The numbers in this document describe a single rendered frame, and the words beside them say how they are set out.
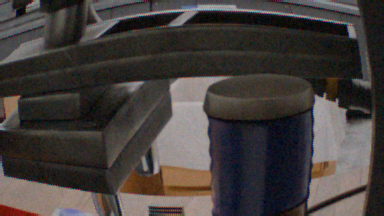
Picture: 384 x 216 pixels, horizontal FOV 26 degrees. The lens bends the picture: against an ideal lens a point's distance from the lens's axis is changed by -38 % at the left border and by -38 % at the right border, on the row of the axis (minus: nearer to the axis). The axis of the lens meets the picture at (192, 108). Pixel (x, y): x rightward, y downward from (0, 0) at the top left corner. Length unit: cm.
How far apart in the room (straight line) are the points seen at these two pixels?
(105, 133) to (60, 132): 3
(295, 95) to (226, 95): 2
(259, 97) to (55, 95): 26
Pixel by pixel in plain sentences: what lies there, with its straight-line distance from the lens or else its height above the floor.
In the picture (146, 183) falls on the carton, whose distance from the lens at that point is 328.
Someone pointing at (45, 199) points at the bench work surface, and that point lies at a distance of 124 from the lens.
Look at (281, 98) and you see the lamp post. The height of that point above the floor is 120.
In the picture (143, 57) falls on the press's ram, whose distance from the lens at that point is 58.
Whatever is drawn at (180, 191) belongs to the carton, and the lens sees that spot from 300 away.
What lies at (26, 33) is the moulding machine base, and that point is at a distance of 557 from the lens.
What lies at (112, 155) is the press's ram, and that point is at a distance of 58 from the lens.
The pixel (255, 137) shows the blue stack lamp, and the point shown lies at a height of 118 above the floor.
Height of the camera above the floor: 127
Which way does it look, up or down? 13 degrees down
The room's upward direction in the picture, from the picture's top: 5 degrees counter-clockwise
